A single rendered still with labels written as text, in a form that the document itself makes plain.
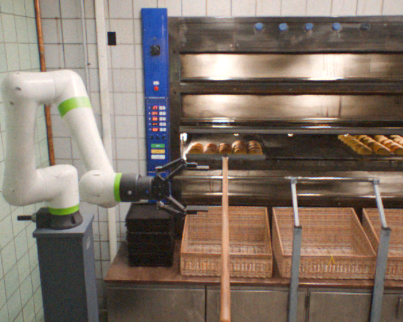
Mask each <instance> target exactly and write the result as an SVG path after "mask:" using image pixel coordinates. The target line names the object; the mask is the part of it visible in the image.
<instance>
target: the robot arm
mask: <svg viewBox="0 0 403 322"><path fill-rule="evenodd" d="M1 96H2V101H3V108H4V114H5V129H6V159H5V172H4V178H3V185H2V195H3V198H4V199H5V200H6V201H7V202H8V203H9V204H10V205H13V206H16V207H22V206H26V205H31V204H34V203H42V202H44V201H46V205H47V207H41V208H40V209H39V210H38V211H37V212H36V213H33V214H32V215H18V216H17V220H18V221H32V222H33V223H36V227H37V228H41V227H45V226H47V227H48V228H50V229H56V230H64V229H71V228H74V227H77V226H79V225H80V224H82V223H83V217H82V215H81V214H80V212H79V194H80V196H81V198H82V199H83V200H84V201H87V202H88V203H91V204H97V205H98V206H100V207H103V208H112V207H114V206H116V205H117V204H118V203H119V202H139V201H140V200H156V201H157V202H156V210H161V211H165V212H167V213H169V214H171V215H173V216H175V217H176V218H178V219H180V220H185V217H186V215H196V214H197V212H202V213H208V211H209V207H190V206H187V208H185V207H184V206H183V205H181V204H180V203H179V202H177V201H176V200H175V199H174V198H173V197H172V196H171V195H170V193H171V190H170V185H171V183H170V182H169V181H170V180H172V179H173V178H174V177H175V176H176V175H177V174H179V173H180V172H181V171H182V170H183V169H184V168H186V170H196V171H209V166H197V163H195V162H186V161H185V158H184V157H181V158H179V159H177V160H174V161H172V162H170V163H168V164H166V165H164V166H157V167H156V168H155V172H156V176H141V175H140V174H133V173H114V170H113V168H112V166H111V163H110V161H109V160H108V157H107V154H106V153H105V150H104V147H103V144H102V142H101V139H100V137H99V132H98V130H97V126H96V122H95V118H94V116H93V112H92V108H91V105H90V100H89V96H88V94H87V92H86V89H85V86H84V84H83V81H82V79H81V77H80V76H79V75H78V74H77V73H75V72H74V71H69V70H55V71H50V72H13V73H11V74H8V75H7V76H6V77H5V79H4V80H3V82H2V84H1ZM47 103H54V104H55V105H56V108H57V109H58V112H59V114H60V116H61V117H62V120H63V122H64V124H65V126H66V128H67V130H68V133H69V135H70V137H71V138H72V141H73V143H74V145H75V147H76V149H77V151H78V154H79V157H80V159H81V162H82V163H83V167H84V169H85V173H86V174H84V175H83V176H82V178H81V179H80V181H79V185H78V178H77V170H76V168H75V167H74V166H71V165H68V164H59V165H55V166H49V167H46V168H41V169H38V170H36V153H35V141H36V120H37V114H38V109H39V107H40V106H41V105H43V104H47ZM180 163H182V165H180V166H179V167H178V168H176V169H175V171H173V172H172V173H171V174H170V175H168V176H167V177H166V178H163V177H162V176H161V175H160V174H162V173H163V171H166V170H168V169H170V168H172V167H174V166H176V165H178V164H180ZM162 200H166V201H167V202H170V204H172V205H173V206H174V207H175V208H176V209H177V210H178V211H177V210H175V209H174V208H171V207H169V206H167V205H164V204H163V203H162V202H161V201H162ZM179 211H180V212H179Z"/></svg>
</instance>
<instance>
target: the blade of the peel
mask: <svg viewBox="0 0 403 322"><path fill-rule="evenodd" d="M231 146H232V154H228V158H247V159H265V153H264V151H263V149H262V147H261V146H260V147H261V151H262V153H263V155H255V154H249V153H248V150H247V153H248V154H234V153H233V145H231ZM190 147H191V144H190V145H189V147H188V149H187V151H186V153H185V157H186V158H222V156H223V154H203V152H204V149H203V152H202V154H188V152H189V149H190Z"/></svg>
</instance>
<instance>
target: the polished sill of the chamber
mask: <svg viewBox="0 0 403 322"><path fill-rule="evenodd" d="M185 161H186V162H195V163H197V165H223V161H222V158H185ZM228 165H255V166H379V167H403V159H309V158H266V159H247V158H228Z"/></svg>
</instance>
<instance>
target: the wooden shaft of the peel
mask: <svg viewBox="0 0 403 322"><path fill-rule="evenodd" d="M220 322H230V256H229V220H228V159H227V158H226V157H225V158H223V169H222V241H221V277H220Z"/></svg>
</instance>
